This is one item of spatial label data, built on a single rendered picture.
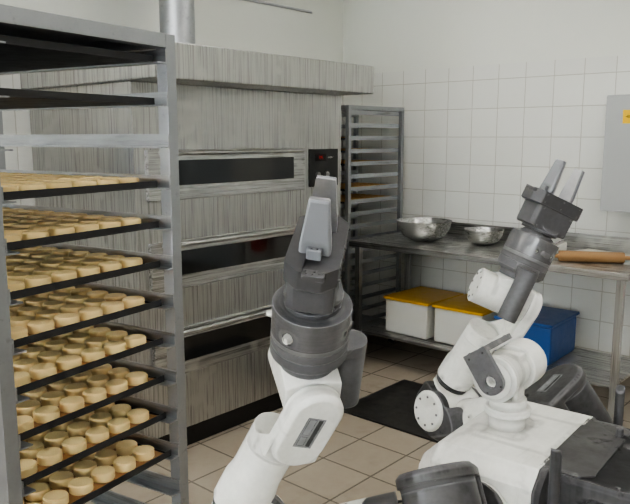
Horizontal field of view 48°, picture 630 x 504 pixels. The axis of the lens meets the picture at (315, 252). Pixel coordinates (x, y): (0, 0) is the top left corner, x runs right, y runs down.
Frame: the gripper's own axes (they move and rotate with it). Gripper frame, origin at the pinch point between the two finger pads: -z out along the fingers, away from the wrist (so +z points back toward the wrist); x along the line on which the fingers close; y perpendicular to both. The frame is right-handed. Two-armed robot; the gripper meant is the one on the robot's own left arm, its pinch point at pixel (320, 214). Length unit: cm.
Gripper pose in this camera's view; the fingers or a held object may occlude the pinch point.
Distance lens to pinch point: 71.5
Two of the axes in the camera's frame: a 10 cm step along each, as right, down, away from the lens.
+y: 9.9, 1.4, -0.9
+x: 1.5, -5.2, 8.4
